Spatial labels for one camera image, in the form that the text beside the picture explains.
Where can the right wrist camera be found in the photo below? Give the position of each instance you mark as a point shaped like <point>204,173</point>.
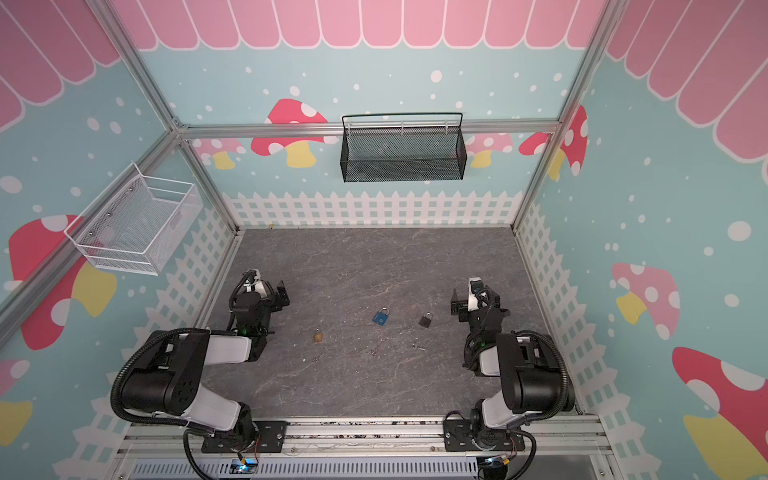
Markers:
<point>475,286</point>

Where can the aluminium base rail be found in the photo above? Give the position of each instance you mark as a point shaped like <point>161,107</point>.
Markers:
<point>417,447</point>

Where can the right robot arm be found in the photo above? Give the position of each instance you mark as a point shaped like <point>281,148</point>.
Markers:
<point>534,382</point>

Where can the white wire basket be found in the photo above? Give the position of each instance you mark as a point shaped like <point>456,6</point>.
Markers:
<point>137,224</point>

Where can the black padlock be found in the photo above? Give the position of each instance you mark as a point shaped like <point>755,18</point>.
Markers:
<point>426,320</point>

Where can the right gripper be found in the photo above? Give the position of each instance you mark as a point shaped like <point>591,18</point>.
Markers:
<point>462,306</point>

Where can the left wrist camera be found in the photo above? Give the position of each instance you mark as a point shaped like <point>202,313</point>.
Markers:
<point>254,283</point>

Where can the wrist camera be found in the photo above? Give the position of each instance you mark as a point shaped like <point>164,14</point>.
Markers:
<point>475,286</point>
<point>254,283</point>

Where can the blue padlock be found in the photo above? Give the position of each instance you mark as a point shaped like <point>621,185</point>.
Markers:
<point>381,317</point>

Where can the black wire basket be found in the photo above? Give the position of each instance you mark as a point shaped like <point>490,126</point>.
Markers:
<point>403,147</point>

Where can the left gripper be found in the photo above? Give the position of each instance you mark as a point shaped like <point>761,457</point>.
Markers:
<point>274,297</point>

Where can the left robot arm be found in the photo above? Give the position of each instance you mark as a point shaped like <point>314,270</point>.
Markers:
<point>161,383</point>

